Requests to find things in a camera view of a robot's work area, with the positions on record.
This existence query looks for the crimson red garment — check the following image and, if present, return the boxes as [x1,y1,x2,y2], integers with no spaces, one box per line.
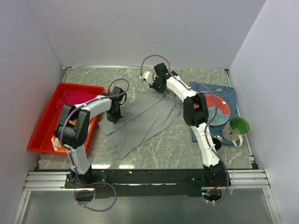
[56,90,97,112]

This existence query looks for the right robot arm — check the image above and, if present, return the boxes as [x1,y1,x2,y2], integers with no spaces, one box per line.
[146,63,226,186]

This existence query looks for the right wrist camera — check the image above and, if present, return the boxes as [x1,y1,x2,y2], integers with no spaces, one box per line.
[140,71,153,82]

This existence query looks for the small black cup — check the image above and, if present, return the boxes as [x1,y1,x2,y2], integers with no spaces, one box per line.
[213,139,221,150]

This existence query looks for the silver spoon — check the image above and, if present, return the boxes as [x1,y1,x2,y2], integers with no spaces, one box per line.
[210,134,224,142]

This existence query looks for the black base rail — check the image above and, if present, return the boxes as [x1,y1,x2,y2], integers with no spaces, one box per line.
[64,165,231,199]

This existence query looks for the red plastic bin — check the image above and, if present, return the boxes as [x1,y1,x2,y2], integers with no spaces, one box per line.
[27,82,105,159]

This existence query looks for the aluminium frame rail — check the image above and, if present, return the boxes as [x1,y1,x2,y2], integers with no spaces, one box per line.
[23,169,270,191]

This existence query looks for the silver fork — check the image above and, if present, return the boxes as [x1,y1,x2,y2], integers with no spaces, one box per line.
[200,88,224,93]

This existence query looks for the blue placemat cloth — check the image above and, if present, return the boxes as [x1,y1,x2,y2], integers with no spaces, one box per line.
[190,82,239,137]

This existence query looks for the grey t-shirt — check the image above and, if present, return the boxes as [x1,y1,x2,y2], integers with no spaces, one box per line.
[99,91,182,159]

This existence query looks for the red blue decorated plate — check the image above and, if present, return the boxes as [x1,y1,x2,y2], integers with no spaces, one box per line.
[205,95,231,126]

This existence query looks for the green inside floral mug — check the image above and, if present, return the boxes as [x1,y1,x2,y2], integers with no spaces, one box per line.
[222,117,249,148]

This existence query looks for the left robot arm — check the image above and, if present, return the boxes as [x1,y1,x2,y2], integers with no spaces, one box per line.
[54,87,127,188]

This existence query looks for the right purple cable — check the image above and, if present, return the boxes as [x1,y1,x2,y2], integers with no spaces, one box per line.
[141,55,232,205]

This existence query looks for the orange white patterned cloth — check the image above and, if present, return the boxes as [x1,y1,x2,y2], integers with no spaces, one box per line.
[51,119,94,155]

